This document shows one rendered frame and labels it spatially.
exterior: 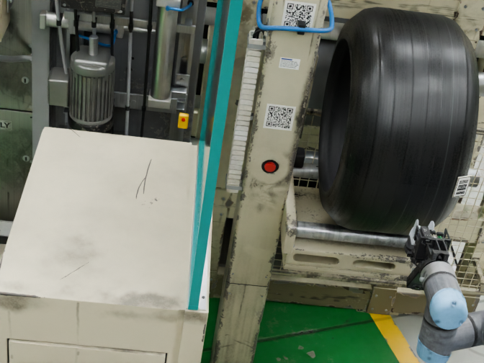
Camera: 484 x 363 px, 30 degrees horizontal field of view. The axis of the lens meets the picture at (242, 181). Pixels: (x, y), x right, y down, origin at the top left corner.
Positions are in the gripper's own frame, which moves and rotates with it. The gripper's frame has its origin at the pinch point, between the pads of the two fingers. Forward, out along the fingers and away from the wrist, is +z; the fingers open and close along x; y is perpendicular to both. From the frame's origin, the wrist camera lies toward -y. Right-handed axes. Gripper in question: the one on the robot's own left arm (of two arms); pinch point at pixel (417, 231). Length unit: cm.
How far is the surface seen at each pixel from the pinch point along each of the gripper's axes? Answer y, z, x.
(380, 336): -103, 87, -26
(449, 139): 21.4, 8.6, -4.3
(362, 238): -19.0, 24.1, 6.5
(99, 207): 12, -22, 75
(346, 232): -17.9, 24.7, 11.3
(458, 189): 8.3, 8.2, -9.9
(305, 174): -16, 52, 21
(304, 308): -101, 98, 3
